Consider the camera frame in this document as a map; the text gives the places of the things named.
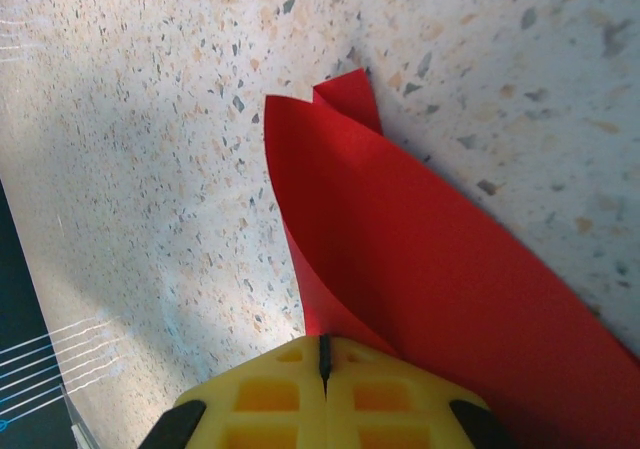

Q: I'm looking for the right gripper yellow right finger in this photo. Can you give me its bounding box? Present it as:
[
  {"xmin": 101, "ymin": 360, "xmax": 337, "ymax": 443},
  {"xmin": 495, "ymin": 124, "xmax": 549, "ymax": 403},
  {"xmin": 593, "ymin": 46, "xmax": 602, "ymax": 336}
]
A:
[{"xmin": 322, "ymin": 336, "xmax": 512, "ymax": 449}]

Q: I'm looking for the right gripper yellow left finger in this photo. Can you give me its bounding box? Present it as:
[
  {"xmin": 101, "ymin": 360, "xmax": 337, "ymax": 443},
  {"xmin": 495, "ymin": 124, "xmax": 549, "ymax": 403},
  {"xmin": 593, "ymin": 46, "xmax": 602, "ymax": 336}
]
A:
[{"xmin": 142, "ymin": 334, "xmax": 329, "ymax": 449}]

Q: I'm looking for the red cloth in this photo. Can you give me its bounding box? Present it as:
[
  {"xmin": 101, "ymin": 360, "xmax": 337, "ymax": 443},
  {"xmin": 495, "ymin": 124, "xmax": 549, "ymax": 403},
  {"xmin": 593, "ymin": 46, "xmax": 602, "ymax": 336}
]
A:
[{"xmin": 263, "ymin": 67, "xmax": 640, "ymax": 449}]

